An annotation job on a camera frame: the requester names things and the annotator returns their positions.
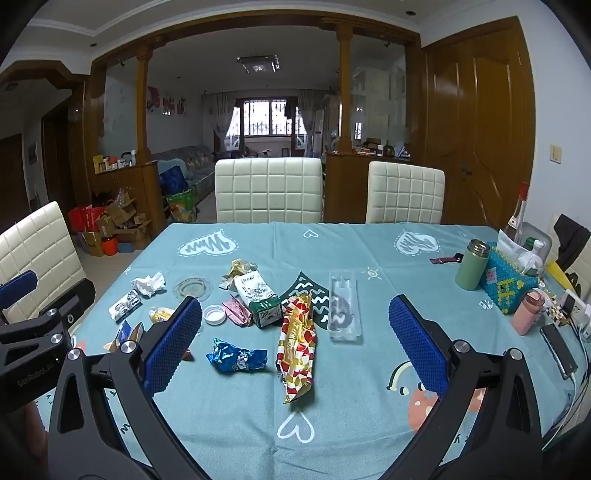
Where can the wooden pillar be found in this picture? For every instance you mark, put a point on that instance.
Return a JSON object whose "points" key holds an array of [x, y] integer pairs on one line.
{"points": [[345, 87], [142, 101]]}

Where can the pink wrapper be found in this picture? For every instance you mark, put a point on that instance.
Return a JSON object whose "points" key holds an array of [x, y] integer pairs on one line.
{"points": [[235, 313]]}

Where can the white standing air conditioner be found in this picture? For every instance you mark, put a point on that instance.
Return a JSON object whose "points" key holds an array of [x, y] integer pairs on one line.
{"points": [[318, 127]]}

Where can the pile of cardboard boxes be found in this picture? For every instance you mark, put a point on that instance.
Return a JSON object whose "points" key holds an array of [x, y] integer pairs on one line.
{"points": [[124, 221]]}

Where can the cream quilted chair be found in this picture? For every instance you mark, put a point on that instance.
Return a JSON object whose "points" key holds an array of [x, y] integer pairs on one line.
{"points": [[269, 189], [37, 249], [405, 191]]}

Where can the red bag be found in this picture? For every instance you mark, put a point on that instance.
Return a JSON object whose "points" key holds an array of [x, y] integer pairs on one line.
{"points": [[85, 217]]}

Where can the small white bottle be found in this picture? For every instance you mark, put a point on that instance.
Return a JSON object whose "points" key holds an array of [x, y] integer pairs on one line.
{"points": [[531, 257]]}

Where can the black cloth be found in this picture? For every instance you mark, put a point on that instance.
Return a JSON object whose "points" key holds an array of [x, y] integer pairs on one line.
{"points": [[570, 237]]}

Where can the grey sofa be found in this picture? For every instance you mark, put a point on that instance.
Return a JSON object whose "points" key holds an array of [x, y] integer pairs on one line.
{"points": [[194, 164]]}

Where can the barred window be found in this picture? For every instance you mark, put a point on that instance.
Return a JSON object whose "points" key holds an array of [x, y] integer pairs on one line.
{"points": [[268, 117]]}

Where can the red wall picture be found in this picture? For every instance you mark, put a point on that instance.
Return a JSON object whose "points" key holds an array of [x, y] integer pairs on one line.
{"points": [[181, 106], [152, 99]]}

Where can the white tissue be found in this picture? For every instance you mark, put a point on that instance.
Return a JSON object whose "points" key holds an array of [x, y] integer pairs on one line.
{"points": [[147, 284]]}

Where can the small blue white packet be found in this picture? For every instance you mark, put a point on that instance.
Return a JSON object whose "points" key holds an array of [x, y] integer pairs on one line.
{"points": [[123, 332]]}

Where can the black phone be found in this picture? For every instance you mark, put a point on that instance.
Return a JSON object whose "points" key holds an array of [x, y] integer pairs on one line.
{"points": [[558, 348]]}

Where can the dark wooden door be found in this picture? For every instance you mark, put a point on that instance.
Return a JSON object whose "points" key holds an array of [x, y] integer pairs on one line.
{"points": [[11, 175]]}

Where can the wooden double door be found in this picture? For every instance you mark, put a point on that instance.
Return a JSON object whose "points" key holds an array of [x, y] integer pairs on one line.
{"points": [[480, 115]]}

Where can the blue printed tablecloth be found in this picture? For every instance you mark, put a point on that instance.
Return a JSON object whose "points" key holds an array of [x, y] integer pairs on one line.
{"points": [[351, 415]]}

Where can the long red gold wrapper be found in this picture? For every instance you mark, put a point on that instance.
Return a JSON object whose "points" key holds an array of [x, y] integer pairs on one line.
{"points": [[298, 350]]}

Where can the wall light switch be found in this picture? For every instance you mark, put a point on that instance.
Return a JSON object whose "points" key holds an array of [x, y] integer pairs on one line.
{"points": [[555, 153]]}

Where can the tissue bundle with yellow peel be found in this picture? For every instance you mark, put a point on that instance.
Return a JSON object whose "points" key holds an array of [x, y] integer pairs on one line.
{"points": [[161, 316]]}

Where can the small gold ornament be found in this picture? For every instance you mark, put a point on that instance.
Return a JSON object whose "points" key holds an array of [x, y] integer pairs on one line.
{"points": [[554, 310]]}

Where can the clear plastic container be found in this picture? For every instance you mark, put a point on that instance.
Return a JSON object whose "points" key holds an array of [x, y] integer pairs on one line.
{"points": [[540, 235]]}

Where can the beaded tissue box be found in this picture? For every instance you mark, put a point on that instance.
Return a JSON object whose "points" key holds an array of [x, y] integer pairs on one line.
{"points": [[508, 281]]}

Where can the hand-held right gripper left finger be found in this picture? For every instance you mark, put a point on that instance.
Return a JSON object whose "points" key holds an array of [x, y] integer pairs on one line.
{"points": [[171, 347]]}

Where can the clutter of small items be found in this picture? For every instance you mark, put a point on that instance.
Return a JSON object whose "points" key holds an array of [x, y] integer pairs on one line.
{"points": [[383, 150]]}

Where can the silver foil wrapper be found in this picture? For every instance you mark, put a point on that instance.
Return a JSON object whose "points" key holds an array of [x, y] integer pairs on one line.
{"points": [[124, 305]]}

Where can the clear round gold-rimmed dish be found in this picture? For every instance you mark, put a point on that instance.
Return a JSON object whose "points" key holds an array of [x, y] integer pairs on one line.
{"points": [[191, 288]]}

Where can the white round cap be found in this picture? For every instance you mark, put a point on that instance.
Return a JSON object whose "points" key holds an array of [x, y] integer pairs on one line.
{"points": [[214, 316]]}

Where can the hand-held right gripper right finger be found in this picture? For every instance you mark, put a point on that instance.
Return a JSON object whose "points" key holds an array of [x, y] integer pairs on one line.
{"points": [[418, 344]]}

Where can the glass bottle with red cap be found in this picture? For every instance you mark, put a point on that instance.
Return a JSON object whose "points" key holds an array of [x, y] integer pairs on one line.
{"points": [[517, 212]]}

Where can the colourful woven bag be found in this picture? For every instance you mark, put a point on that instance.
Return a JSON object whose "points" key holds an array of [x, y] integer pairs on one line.
{"points": [[182, 207]]}

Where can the wooden partition cabinet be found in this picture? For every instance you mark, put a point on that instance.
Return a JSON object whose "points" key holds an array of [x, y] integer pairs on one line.
{"points": [[346, 184], [138, 189]]}

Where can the green thermos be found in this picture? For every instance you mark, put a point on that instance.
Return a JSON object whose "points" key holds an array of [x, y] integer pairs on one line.
{"points": [[471, 266]]}

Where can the yellow paper bag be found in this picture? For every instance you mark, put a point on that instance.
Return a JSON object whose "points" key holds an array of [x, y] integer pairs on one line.
{"points": [[561, 273]]}

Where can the orange bucket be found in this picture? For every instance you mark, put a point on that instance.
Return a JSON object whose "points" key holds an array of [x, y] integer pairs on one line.
{"points": [[110, 246]]}

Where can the sheer curtain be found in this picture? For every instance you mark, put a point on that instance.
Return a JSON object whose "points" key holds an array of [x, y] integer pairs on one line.
{"points": [[307, 115], [217, 115]]}

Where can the ceiling light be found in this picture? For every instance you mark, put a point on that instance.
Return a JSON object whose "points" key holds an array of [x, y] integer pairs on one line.
{"points": [[258, 63]]}

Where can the green and white carton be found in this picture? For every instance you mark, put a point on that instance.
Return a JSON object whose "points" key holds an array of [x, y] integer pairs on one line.
{"points": [[256, 300]]}

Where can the wall panel box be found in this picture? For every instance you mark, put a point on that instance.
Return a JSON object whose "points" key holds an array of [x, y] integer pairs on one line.
{"points": [[32, 152]]}

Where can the blue cushion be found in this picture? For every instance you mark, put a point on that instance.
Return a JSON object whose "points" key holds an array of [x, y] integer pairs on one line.
{"points": [[173, 180]]}

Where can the row of bottles and boxes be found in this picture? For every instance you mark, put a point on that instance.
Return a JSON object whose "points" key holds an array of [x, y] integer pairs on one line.
{"points": [[115, 162]]}

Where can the person's left hand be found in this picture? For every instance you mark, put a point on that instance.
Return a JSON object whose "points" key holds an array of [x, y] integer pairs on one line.
{"points": [[36, 415]]}

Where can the blue foil wrapper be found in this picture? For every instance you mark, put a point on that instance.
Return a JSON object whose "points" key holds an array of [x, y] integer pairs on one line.
{"points": [[235, 360]]}

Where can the white power strip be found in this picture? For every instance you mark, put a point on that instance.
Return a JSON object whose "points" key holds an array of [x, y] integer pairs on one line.
{"points": [[577, 309]]}

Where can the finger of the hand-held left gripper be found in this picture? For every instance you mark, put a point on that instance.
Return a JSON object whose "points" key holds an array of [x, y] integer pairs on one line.
{"points": [[21, 282], [74, 297]]}

